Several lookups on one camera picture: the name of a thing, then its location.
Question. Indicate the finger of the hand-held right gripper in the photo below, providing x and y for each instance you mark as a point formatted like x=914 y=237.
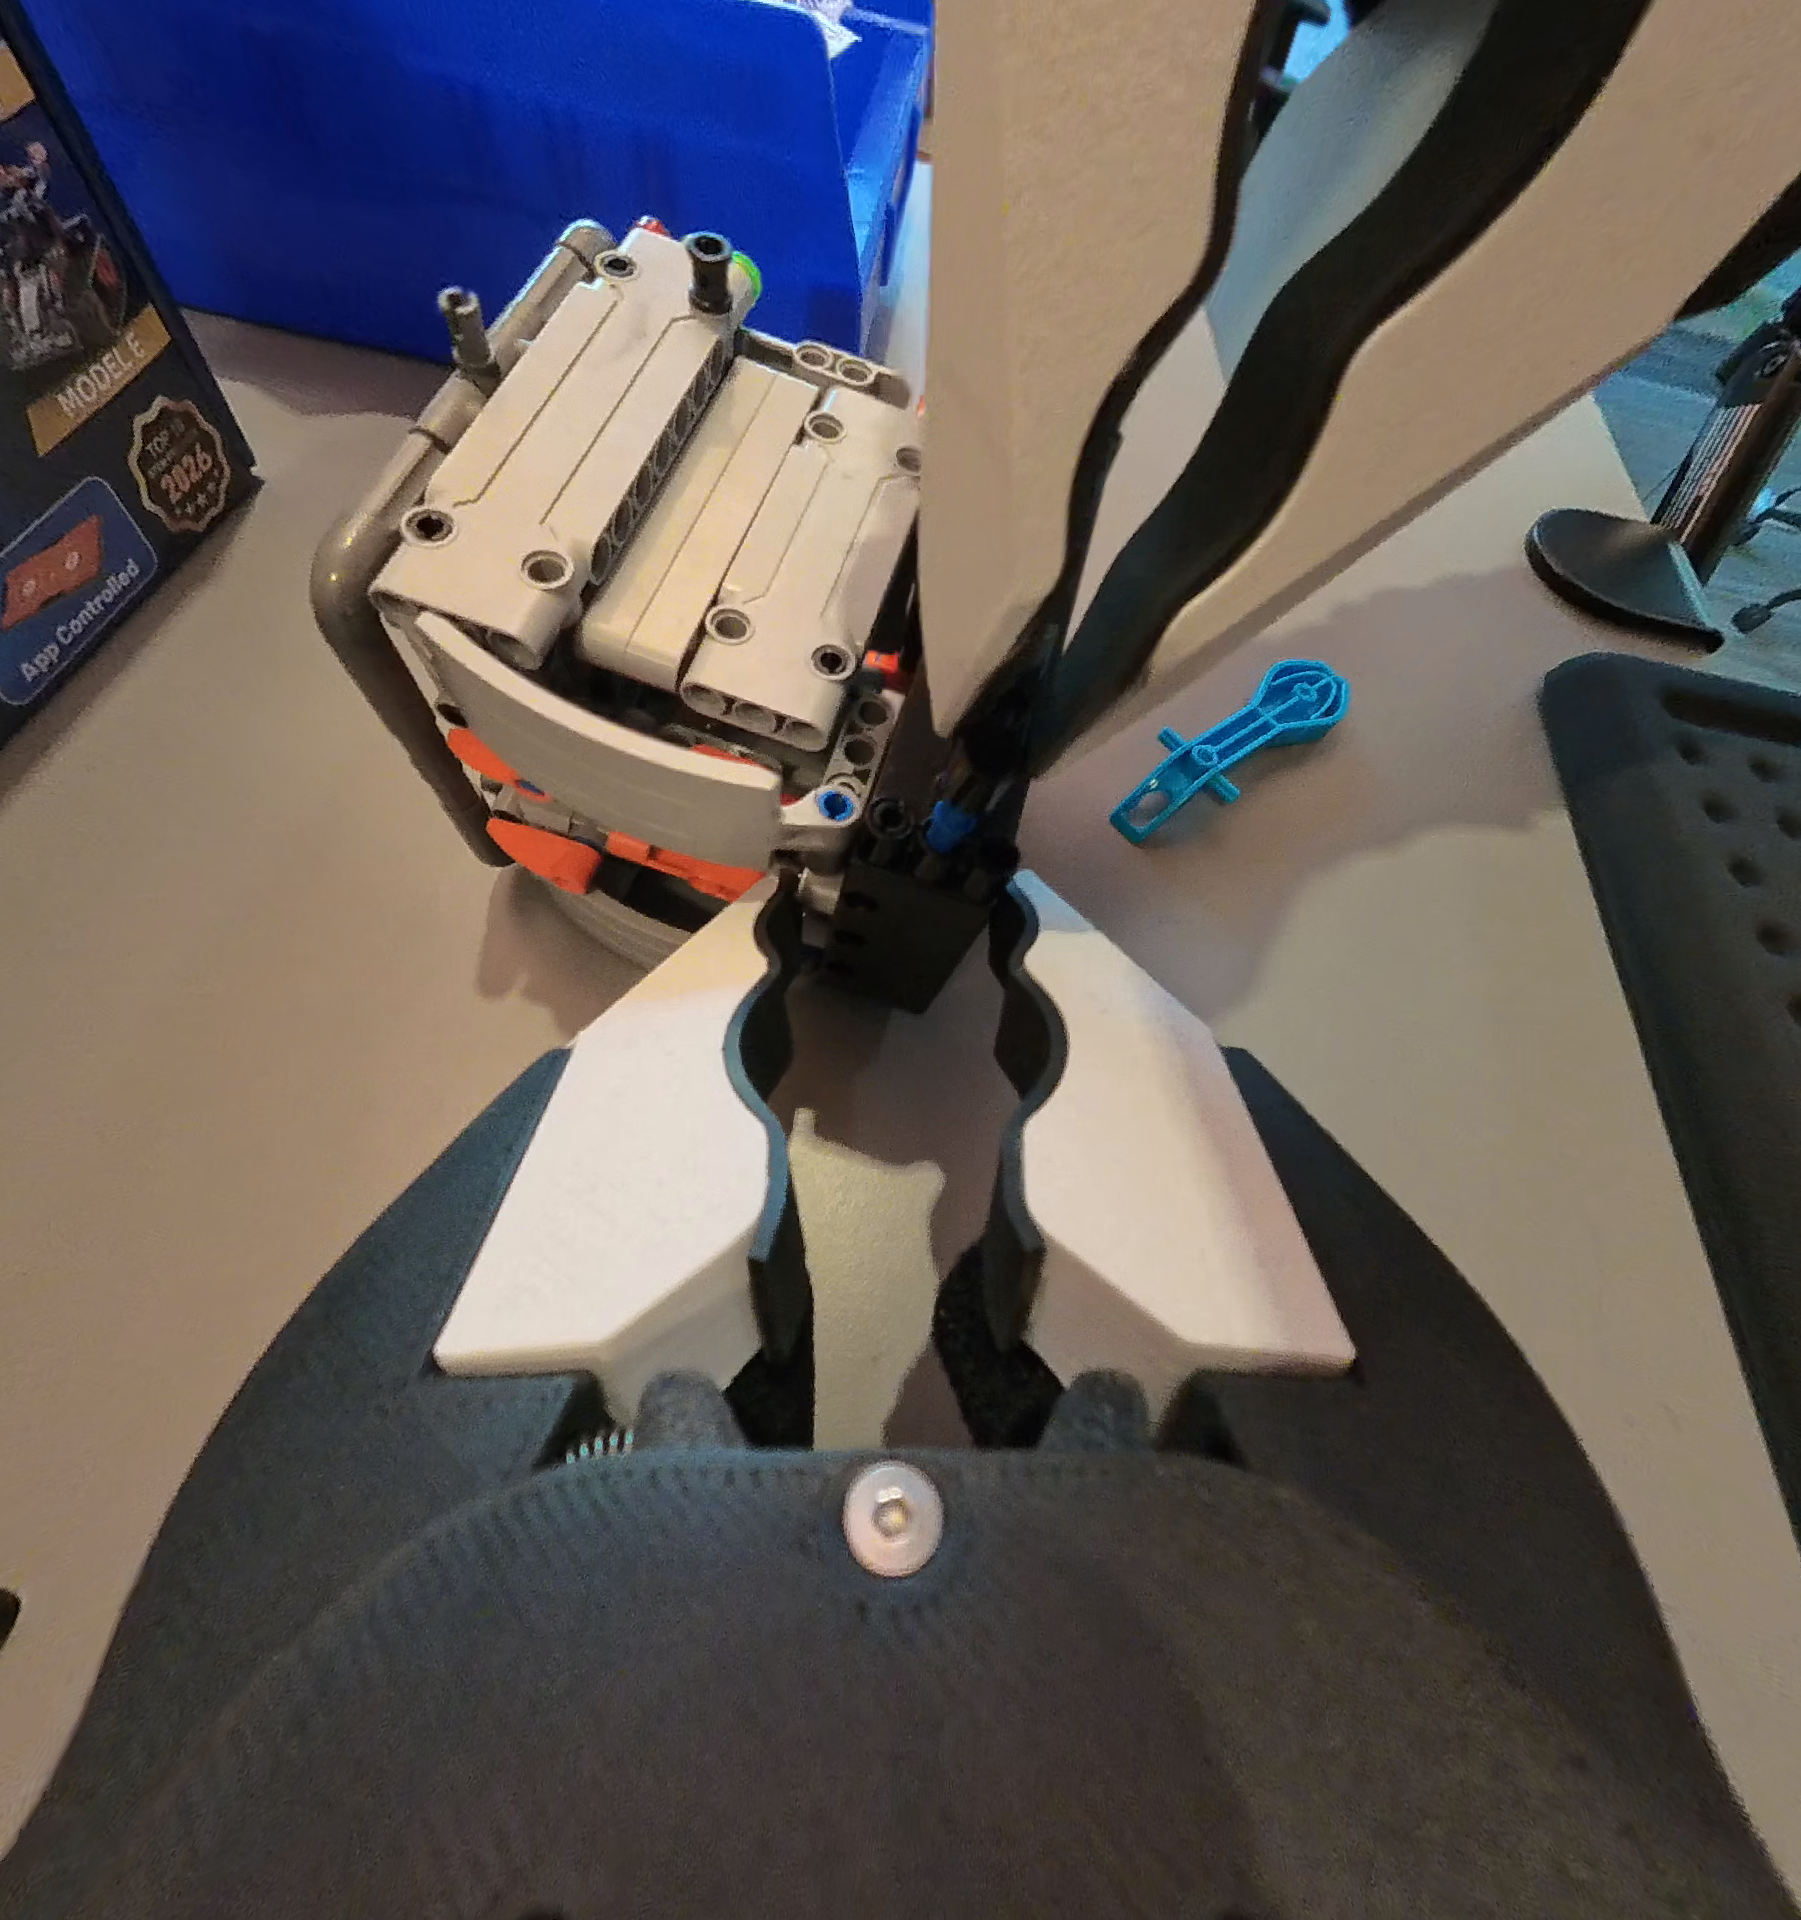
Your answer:
x=1516 y=374
x=1051 y=224

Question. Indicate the dark blue robot kit box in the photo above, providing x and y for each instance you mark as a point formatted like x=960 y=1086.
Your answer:
x=61 y=374

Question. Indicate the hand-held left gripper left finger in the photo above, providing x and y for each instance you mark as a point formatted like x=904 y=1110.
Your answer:
x=601 y=1200

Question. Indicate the grey building-block robot model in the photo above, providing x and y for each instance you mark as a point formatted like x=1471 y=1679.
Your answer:
x=615 y=494

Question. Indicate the black dimpled chair seat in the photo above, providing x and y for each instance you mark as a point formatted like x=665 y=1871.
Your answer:
x=1710 y=975

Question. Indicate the blue plastic bin with bags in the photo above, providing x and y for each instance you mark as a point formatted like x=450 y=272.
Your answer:
x=465 y=151

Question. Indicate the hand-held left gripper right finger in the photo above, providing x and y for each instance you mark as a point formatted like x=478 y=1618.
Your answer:
x=1185 y=1200

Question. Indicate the black round-base stand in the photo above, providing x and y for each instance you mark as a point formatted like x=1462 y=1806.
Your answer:
x=1606 y=562

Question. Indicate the blue plastic separator tool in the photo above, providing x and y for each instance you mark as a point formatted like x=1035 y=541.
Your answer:
x=1262 y=730

